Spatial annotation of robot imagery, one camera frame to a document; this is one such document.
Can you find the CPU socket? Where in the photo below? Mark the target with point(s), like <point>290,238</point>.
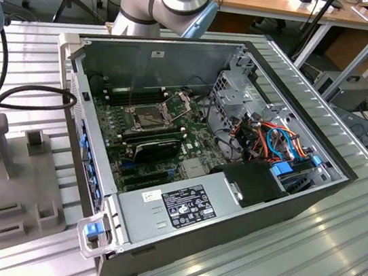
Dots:
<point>149,119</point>

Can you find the black expansion slot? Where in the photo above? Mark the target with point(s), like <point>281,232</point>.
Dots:
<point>144,173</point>
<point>147,181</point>

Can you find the silver power supply unit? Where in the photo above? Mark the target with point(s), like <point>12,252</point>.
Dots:
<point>138,217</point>

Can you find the green RAM stick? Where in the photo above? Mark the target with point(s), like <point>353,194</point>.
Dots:
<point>153,140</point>

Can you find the black graphics card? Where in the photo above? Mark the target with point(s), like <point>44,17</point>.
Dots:
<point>156,149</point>

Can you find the silver chipset heatsink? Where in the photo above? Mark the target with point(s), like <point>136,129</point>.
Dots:
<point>193,167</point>

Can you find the green motherboard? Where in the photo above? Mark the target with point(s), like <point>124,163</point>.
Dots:
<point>200,140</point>

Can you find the black PC case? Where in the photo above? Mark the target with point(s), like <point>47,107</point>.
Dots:
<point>206,247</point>

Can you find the silver metal drive cage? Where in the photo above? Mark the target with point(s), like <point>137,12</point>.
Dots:
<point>234,97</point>

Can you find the black plastic cover box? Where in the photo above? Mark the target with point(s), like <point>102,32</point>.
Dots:
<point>253,183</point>

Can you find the blue disk carrier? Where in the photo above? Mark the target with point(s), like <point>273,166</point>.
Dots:
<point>282,169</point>

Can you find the grey disk bay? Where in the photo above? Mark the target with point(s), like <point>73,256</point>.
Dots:
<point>303,182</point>

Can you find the black chair base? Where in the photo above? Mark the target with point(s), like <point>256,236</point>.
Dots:
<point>275,23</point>

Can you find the dark grey plastic panel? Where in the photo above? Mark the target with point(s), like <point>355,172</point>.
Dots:
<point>360,130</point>

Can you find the small cardboard box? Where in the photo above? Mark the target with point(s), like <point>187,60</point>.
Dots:
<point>367,14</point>

